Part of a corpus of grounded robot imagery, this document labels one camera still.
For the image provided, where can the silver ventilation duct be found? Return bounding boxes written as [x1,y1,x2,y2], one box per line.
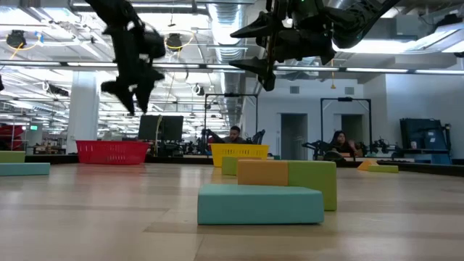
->
[208,0,254,126]

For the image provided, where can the person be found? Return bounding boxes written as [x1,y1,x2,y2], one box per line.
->
[221,125,247,145]
[328,130,363,157]

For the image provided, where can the grey door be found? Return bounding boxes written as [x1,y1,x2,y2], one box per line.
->
[340,114,364,146]
[281,113,308,160]

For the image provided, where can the red plastic basket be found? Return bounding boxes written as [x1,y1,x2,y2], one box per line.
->
[75,140,151,166]

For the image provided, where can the ceiling light strip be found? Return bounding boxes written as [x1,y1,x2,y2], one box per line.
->
[275,66,464,75]
[0,61,247,70]

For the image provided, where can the white pillar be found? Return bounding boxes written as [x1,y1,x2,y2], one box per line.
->
[66,70,101,155]

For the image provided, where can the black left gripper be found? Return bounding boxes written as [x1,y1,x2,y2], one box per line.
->
[100,21,167,117]

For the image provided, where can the black ceiling camera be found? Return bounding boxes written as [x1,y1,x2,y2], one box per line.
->
[166,33,183,50]
[6,30,27,48]

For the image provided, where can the yellow hanging cord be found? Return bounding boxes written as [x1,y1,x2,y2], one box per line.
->
[328,59,336,90]

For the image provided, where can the red shelf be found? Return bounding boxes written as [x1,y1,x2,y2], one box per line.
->
[0,123,27,152]

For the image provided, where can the long blue foam block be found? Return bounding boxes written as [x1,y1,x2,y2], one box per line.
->
[0,162,51,178]
[196,183,326,225]

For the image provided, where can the black station frame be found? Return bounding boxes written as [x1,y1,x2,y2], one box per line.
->
[204,93,259,146]
[320,96,373,153]

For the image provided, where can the black monitor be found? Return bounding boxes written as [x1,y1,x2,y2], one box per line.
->
[161,115,185,142]
[137,115,162,141]

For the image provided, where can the orange foam block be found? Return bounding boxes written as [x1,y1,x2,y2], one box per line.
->
[357,159,379,172]
[237,159,290,187]

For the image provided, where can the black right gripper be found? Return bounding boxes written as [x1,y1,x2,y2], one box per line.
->
[228,0,338,91]

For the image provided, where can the yellow plastic basket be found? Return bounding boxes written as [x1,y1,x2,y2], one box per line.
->
[210,143,270,168]

